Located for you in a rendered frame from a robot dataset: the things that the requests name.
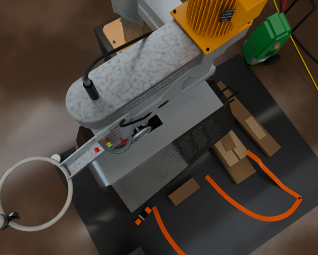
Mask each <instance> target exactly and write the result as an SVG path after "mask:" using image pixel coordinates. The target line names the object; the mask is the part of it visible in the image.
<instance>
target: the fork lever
mask: <svg viewBox="0 0 318 255"><path fill-rule="evenodd" d="M147 124H148V122H146V123H145V124H144V126H146V125H147ZM95 137H96V136H94V137H92V138H91V139H90V140H89V141H87V142H86V143H85V144H84V145H83V146H81V147H80V148H79V149H78V150H76V151H75V152H74V153H73V154H71V155H70V156H69V157H68V158H67V159H65V160H64V161H63V162H62V163H60V164H59V165H58V167H60V166H62V165H63V166H64V167H65V168H66V169H67V171H68V172H69V174H70V176H69V177H68V178H67V179H66V180H69V179H72V178H73V177H75V176H76V175H77V174H78V173H80V172H81V171H82V170H83V169H85V168H86V167H87V166H88V165H90V164H91V163H92V162H93V161H95V160H96V159H97V158H98V157H100V156H101V155H102V154H103V153H105V150H104V149H103V148H101V149H100V151H99V152H98V153H96V152H95V151H94V149H95V148H96V147H98V148H99V147H100V146H101V145H100V144H99V143H98V142H97V141H96V140H95Z"/></svg>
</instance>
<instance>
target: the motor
mask: <svg viewBox="0 0 318 255"><path fill-rule="evenodd" d="M267 1H268V0H188V1H186V2H184V3H183V4H181V5H180V6H178V7H176V8H175V9H173V10H172V11H170V14H171V15H172V17H173V18H174V19H175V20H176V21H177V22H178V23H179V25H180V26H181V27H182V28H183V29H184V30H185V32H186V33H187V34H188V35H189V36H190V37H191V39H192V40H193V41H194V42H195V43H196V44H197V45H198V47H199V48H200V49H201V50H202V51H203V52H204V54H205V55H206V56H207V55H209V54H210V53H211V52H213V51H214V50H216V49H217V48H219V47H220V46H222V45H223V44H224V43H226V42H227V41H229V40H230V39H232V38H233V37H235V36H236V35H238V34H239V33H241V32H242V31H244V30H245V29H247V28H248V27H250V26H251V25H252V22H251V21H252V20H253V19H254V18H256V17H257V16H259V14H260V13H261V11H262V9H263V7H264V6H265V4H266V2H267Z"/></svg>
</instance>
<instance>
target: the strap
mask: <svg viewBox="0 0 318 255"><path fill-rule="evenodd" d="M246 154H247V155H249V156H250V157H251V158H252V159H254V160H255V161H256V162H257V163H258V164H259V165H260V167H261V168H262V169H263V170H264V171H265V172H266V173H267V174H268V175H269V176H270V177H271V178H272V179H273V180H274V181H275V182H276V183H277V184H278V185H279V186H280V187H281V188H282V189H283V190H285V191H286V192H288V193H289V194H291V195H292V196H294V197H296V198H297V200H296V201H295V203H294V204H293V205H292V207H291V208H290V209H289V210H288V211H287V212H285V213H283V214H281V215H278V216H274V217H266V216H261V215H258V214H256V213H253V212H251V211H250V210H248V209H246V208H244V207H243V206H241V205H240V204H238V203H237V202H236V201H234V200H233V199H232V198H230V197H229V196H228V195H227V194H226V193H225V192H224V191H223V190H222V189H221V188H220V187H219V186H218V185H217V184H216V183H215V182H214V181H213V180H212V179H211V178H210V177H209V176H208V175H207V176H206V177H205V179H206V180H207V181H208V182H209V183H210V184H211V185H212V186H213V187H214V188H215V189H216V191H217V192H218V193H219V194H220V195H221V196H222V197H224V198H225V199H226V200H227V201H228V202H230V203H231V204H232V205H233V206H235V207H236V208H238V209H239V210H241V211H242V212H244V213H246V214H247V215H249V216H251V217H253V218H256V219H259V220H262V221H269V222H272V221H278V220H282V219H284V218H286V217H288V216H289V215H291V214H292V213H293V212H294V211H295V210H296V208H297V207H298V205H299V204H300V203H301V201H302V199H301V195H299V194H297V193H296V192H294V191H292V190H291V189H289V188H288V187H286V186H285V185H284V184H282V183H281V181H280V180H279V179H278V178H277V177H276V176H275V175H274V174H273V173H272V172H271V171H270V170H269V169H268V168H267V167H266V166H265V165H264V164H263V163H262V162H261V160H260V159H259V158H258V157H257V156H256V155H255V154H253V153H252V152H251V151H249V150H247V151H246ZM152 210H153V212H154V215H155V217H156V220H157V222H158V225H159V227H160V229H161V231H162V233H163V234H164V236H165V237H166V239H167V240H168V242H169V243H170V244H171V246H172V247H173V248H174V249H175V250H176V252H177V253H178V254H179V255H186V254H185V253H184V252H183V251H182V250H181V249H180V248H179V246H178V245H177V244H176V243H175V242H174V241H173V239H172V238H171V236H170V235H169V233H168V232H167V230H166V228H165V227H164V225H163V222H162V220H161V218H160V215H159V213H158V210H157V207H156V206H155V207H153V208H152Z"/></svg>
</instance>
